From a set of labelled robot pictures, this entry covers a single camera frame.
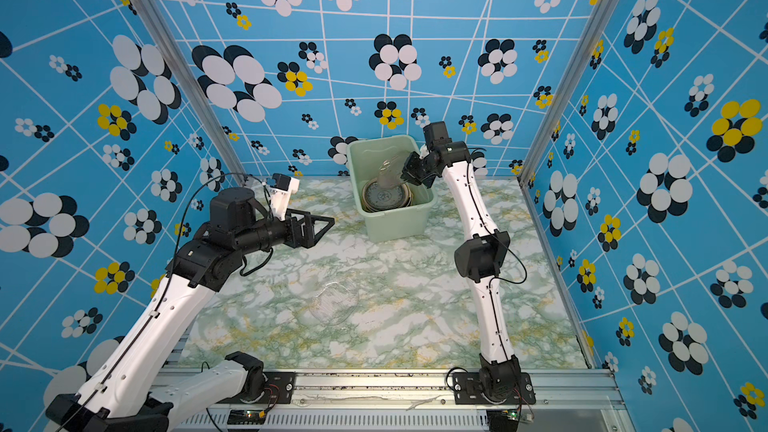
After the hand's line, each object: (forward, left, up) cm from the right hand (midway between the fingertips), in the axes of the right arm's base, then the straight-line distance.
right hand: (403, 174), depth 91 cm
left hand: (-26, +18, +12) cm, 34 cm away
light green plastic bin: (+17, +14, -7) cm, 23 cm away
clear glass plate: (+5, +10, -17) cm, 20 cm away
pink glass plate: (+4, +4, -3) cm, 7 cm away
